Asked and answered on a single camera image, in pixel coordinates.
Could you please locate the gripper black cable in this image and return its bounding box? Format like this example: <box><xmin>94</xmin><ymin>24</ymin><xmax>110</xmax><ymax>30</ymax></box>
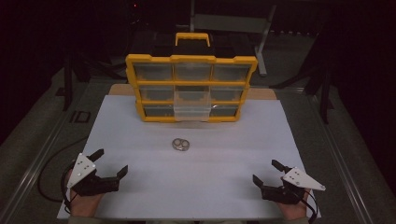
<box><xmin>60</xmin><ymin>164</ymin><xmax>75</xmax><ymax>216</ymax></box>
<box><xmin>300</xmin><ymin>189</ymin><xmax>319</xmax><ymax>219</ymax></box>

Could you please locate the aluminium floor rail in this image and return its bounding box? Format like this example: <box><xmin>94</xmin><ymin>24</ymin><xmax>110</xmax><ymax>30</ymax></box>
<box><xmin>0</xmin><ymin>83</ymin><xmax>95</xmax><ymax>224</ymax></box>
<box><xmin>305</xmin><ymin>92</ymin><xmax>375</xmax><ymax>224</ymax></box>

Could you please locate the grey metal stand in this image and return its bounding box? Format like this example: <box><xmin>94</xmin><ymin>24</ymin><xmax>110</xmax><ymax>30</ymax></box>
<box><xmin>189</xmin><ymin>0</ymin><xmax>278</xmax><ymax>77</ymax></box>

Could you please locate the clear plastic drawer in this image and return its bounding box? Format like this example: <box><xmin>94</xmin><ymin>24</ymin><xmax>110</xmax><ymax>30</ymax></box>
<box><xmin>173</xmin><ymin>85</ymin><xmax>212</xmax><ymax>122</ymax></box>

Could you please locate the silver round metal part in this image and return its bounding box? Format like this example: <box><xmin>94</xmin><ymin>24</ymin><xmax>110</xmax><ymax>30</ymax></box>
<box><xmin>171</xmin><ymin>137</ymin><xmax>191</xmax><ymax>153</ymax></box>

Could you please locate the white table mat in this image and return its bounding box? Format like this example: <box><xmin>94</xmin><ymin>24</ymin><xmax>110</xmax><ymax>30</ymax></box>
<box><xmin>56</xmin><ymin>94</ymin><xmax>322</xmax><ymax>220</ymax></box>

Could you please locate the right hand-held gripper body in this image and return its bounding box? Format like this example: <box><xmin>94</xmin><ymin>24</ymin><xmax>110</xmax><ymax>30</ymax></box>
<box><xmin>261</xmin><ymin>166</ymin><xmax>327</xmax><ymax>205</ymax></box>

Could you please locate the person's right hand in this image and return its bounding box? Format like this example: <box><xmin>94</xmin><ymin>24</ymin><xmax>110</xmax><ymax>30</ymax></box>
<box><xmin>276</xmin><ymin>190</ymin><xmax>311</xmax><ymax>219</ymax></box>

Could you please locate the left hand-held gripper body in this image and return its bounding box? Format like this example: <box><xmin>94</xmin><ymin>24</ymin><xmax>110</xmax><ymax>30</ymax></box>
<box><xmin>66</xmin><ymin>152</ymin><xmax>121</xmax><ymax>197</ymax></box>

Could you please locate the black floor cable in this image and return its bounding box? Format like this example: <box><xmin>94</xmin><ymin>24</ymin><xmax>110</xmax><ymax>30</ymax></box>
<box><xmin>37</xmin><ymin>135</ymin><xmax>90</xmax><ymax>203</ymax></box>

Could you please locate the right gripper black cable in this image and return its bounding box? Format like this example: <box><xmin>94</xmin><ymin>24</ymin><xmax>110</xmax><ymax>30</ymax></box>
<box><xmin>300</xmin><ymin>189</ymin><xmax>319</xmax><ymax>219</ymax></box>

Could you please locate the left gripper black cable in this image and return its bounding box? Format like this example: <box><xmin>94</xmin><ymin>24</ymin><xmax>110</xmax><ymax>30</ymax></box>
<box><xmin>60</xmin><ymin>164</ymin><xmax>75</xmax><ymax>216</ymax></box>

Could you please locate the black stand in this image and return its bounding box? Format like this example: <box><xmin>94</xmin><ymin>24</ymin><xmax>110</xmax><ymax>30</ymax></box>
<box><xmin>270</xmin><ymin>31</ymin><xmax>336</xmax><ymax>125</ymax></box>
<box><xmin>62</xmin><ymin>51</ymin><xmax>126</xmax><ymax>112</ymax></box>

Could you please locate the person's left hand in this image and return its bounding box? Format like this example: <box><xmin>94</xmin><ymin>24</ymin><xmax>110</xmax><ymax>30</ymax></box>
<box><xmin>68</xmin><ymin>189</ymin><xmax>105</xmax><ymax>217</ymax></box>

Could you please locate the yellow drawer organizer box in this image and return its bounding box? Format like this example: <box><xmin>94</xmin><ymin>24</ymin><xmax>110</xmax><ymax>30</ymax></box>
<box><xmin>125</xmin><ymin>32</ymin><xmax>259</xmax><ymax>123</ymax></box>

